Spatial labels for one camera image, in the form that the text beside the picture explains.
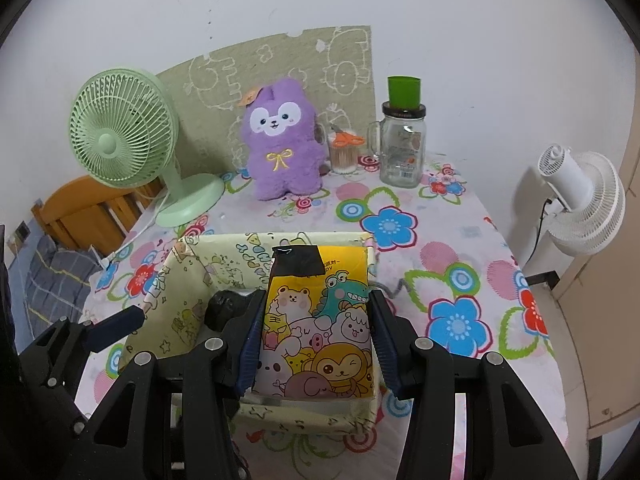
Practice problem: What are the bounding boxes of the wooden chair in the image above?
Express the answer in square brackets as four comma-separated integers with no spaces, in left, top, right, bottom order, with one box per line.
[31,175,166,256]

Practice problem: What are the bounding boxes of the orange scissors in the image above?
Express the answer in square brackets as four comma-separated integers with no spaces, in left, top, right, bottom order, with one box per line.
[330,122,362,149]

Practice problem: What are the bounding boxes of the yellow printed storage box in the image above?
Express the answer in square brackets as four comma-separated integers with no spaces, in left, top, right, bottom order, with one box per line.
[120,230,383,436]

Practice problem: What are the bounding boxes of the yellow cartoon tissue packet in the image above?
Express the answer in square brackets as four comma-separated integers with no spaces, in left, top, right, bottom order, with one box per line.
[250,244,376,400]

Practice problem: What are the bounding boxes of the black fan cable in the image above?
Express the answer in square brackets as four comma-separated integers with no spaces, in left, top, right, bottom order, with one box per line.
[525,198,554,273]

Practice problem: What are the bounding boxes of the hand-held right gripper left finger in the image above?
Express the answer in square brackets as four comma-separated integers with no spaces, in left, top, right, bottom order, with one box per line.
[87,289,268,480]

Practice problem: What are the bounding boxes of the green printed wall mat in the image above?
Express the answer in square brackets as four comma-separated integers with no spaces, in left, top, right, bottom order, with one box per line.
[155,25,377,181]

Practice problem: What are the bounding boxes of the white standing fan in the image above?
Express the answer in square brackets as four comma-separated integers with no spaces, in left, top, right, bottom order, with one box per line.
[537,144,627,257]

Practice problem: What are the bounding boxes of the toothpick jar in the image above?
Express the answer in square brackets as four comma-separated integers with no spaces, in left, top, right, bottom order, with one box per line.
[327,132,362,175]

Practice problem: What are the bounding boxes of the green plastic cup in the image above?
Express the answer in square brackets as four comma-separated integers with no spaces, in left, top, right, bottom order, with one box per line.
[387,75,422,109]

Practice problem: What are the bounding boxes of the white fan cable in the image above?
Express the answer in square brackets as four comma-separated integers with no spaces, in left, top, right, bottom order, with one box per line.
[102,190,172,269]

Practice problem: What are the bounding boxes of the green desk fan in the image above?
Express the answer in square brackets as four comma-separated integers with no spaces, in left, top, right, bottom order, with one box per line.
[69,66,226,228]

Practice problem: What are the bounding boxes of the beige door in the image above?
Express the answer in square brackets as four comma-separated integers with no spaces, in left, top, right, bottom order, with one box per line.
[552,50,640,441]

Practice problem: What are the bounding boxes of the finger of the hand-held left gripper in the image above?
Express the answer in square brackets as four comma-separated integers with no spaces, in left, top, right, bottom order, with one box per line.
[19,306,147,418]

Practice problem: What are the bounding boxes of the floral tablecloth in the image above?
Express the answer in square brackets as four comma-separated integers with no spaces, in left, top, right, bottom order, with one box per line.
[75,150,571,480]

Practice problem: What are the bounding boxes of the grey plaid blanket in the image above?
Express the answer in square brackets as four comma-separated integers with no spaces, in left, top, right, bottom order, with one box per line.
[7,234,103,331]

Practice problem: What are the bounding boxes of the purple plush toy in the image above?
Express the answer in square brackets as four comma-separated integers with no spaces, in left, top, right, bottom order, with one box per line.
[239,77,328,202]

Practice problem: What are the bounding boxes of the glass jar mug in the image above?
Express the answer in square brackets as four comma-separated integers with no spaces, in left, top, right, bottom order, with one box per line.
[367,101,428,189]

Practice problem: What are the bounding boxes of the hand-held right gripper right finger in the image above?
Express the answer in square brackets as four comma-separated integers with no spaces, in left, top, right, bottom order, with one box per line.
[368,290,581,480]

